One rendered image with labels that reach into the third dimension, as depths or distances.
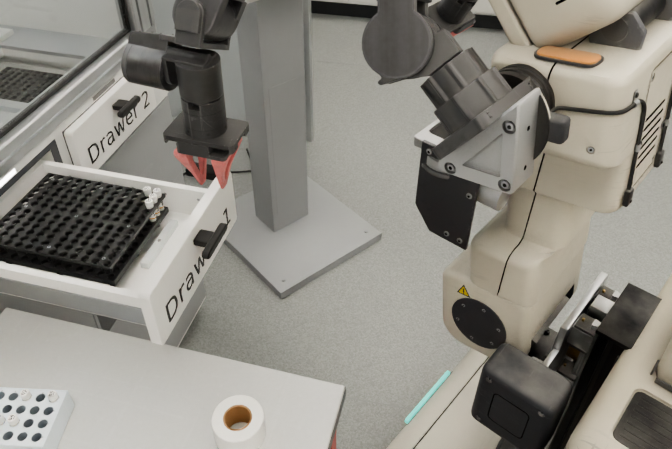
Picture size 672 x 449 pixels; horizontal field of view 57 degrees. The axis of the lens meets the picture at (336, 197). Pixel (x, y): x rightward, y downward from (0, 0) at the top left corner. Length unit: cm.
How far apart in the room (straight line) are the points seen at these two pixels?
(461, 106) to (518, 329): 48
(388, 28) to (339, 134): 212
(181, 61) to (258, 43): 102
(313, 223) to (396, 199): 37
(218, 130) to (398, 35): 29
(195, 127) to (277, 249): 137
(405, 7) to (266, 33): 116
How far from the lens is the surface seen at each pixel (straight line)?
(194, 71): 79
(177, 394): 97
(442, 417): 151
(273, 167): 206
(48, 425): 95
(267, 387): 96
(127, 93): 136
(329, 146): 272
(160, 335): 93
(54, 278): 99
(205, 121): 83
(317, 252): 216
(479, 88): 69
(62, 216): 108
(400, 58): 69
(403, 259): 220
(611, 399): 96
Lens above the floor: 156
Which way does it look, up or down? 40 degrees down
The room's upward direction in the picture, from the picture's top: straight up
